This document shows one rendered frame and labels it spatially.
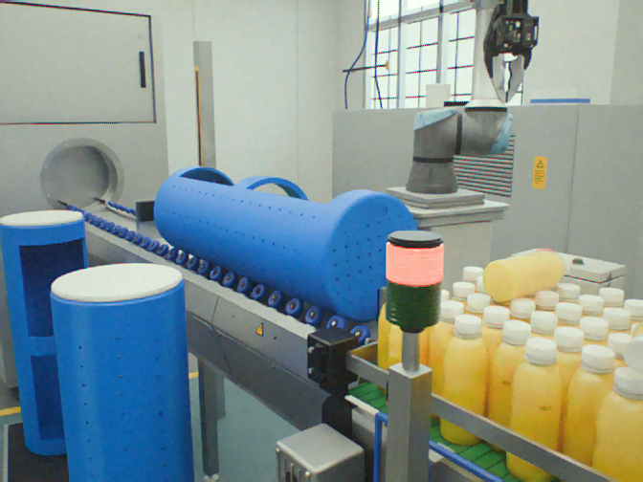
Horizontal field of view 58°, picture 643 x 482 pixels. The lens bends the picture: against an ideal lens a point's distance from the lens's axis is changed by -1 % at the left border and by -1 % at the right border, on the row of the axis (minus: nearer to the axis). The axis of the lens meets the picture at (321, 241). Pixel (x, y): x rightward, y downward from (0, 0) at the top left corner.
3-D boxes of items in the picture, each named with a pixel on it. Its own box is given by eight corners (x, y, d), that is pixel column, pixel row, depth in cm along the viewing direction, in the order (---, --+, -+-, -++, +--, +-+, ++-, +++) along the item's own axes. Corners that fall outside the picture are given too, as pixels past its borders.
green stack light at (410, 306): (411, 306, 72) (412, 268, 71) (452, 320, 67) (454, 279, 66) (373, 317, 68) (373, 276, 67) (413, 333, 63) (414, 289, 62)
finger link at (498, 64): (497, 99, 111) (498, 50, 110) (488, 103, 116) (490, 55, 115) (513, 99, 110) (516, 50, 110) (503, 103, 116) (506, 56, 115)
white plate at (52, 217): (-18, 219, 206) (-18, 223, 206) (38, 225, 195) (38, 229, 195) (45, 208, 231) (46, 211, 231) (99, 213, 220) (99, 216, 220)
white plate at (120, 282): (193, 287, 124) (193, 293, 124) (170, 258, 149) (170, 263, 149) (51, 303, 113) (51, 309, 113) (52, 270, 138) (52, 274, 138)
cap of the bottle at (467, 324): (455, 334, 87) (455, 322, 86) (453, 324, 90) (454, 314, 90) (482, 335, 86) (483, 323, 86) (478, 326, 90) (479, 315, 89)
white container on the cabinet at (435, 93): (439, 108, 372) (440, 84, 369) (455, 107, 358) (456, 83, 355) (419, 108, 365) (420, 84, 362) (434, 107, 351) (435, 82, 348)
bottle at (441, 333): (418, 414, 98) (422, 314, 95) (438, 400, 103) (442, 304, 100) (454, 428, 94) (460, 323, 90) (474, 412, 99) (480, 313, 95)
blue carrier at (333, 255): (236, 240, 205) (226, 160, 197) (423, 301, 137) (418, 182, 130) (160, 261, 189) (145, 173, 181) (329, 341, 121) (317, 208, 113)
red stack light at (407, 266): (412, 267, 71) (413, 235, 70) (454, 278, 66) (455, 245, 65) (374, 275, 67) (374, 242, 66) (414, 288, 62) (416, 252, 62)
